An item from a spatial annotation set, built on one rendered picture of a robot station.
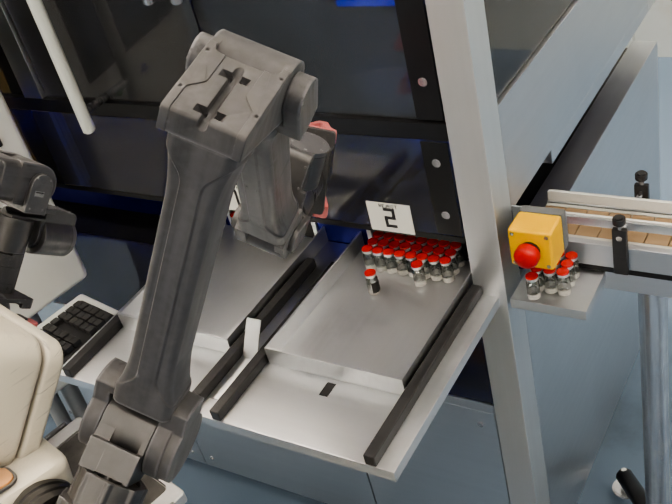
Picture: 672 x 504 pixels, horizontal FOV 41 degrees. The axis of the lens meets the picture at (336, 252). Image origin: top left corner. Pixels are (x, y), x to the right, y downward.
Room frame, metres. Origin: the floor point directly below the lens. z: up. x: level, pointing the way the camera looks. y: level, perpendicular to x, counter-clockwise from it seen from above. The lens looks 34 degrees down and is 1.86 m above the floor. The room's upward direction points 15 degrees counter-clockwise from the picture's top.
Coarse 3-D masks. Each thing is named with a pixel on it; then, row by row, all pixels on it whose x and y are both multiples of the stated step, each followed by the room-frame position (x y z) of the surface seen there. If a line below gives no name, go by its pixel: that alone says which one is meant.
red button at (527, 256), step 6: (522, 246) 1.12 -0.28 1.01; (528, 246) 1.12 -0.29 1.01; (534, 246) 1.12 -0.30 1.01; (516, 252) 1.12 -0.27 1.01; (522, 252) 1.11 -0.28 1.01; (528, 252) 1.11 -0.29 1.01; (534, 252) 1.10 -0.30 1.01; (516, 258) 1.12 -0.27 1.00; (522, 258) 1.11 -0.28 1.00; (528, 258) 1.10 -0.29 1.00; (534, 258) 1.10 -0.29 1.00; (522, 264) 1.11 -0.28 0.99; (528, 264) 1.10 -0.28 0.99; (534, 264) 1.10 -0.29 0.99
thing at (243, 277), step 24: (312, 240) 1.45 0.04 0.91; (216, 264) 1.51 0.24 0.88; (240, 264) 1.48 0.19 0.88; (264, 264) 1.46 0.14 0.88; (288, 264) 1.44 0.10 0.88; (144, 288) 1.44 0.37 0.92; (216, 288) 1.42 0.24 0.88; (240, 288) 1.40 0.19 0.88; (264, 288) 1.38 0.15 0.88; (120, 312) 1.38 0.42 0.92; (216, 312) 1.35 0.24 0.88; (240, 312) 1.33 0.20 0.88; (216, 336) 1.23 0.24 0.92
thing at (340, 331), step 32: (352, 256) 1.40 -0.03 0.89; (320, 288) 1.30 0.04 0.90; (352, 288) 1.31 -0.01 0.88; (384, 288) 1.28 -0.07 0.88; (416, 288) 1.26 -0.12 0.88; (448, 288) 1.23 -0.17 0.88; (288, 320) 1.22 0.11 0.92; (320, 320) 1.24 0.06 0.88; (352, 320) 1.22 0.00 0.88; (384, 320) 1.20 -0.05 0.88; (416, 320) 1.17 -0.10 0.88; (448, 320) 1.14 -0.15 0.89; (288, 352) 1.14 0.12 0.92; (320, 352) 1.16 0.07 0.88; (352, 352) 1.14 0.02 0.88; (384, 352) 1.12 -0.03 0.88; (416, 352) 1.10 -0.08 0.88; (384, 384) 1.03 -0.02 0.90
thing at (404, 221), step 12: (372, 204) 1.31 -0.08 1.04; (384, 204) 1.29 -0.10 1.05; (396, 204) 1.28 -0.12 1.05; (372, 216) 1.31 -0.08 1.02; (396, 216) 1.28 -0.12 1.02; (408, 216) 1.27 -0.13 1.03; (372, 228) 1.32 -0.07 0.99; (384, 228) 1.30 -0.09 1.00; (396, 228) 1.28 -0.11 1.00; (408, 228) 1.27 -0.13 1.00
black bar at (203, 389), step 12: (312, 264) 1.40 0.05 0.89; (300, 276) 1.37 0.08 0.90; (288, 288) 1.34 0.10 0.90; (276, 300) 1.31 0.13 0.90; (264, 312) 1.28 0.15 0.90; (276, 312) 1.30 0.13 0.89; (264, 324) 1.27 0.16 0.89; (240, 336) 1.24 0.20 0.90; (240, 348) 1.21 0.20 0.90; (228, 360) 1.18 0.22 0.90; (216, 372) 1.16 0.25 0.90; (204, 384) 1.14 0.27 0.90; (216, 384) 1.15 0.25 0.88; (204, 396) 1.12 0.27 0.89
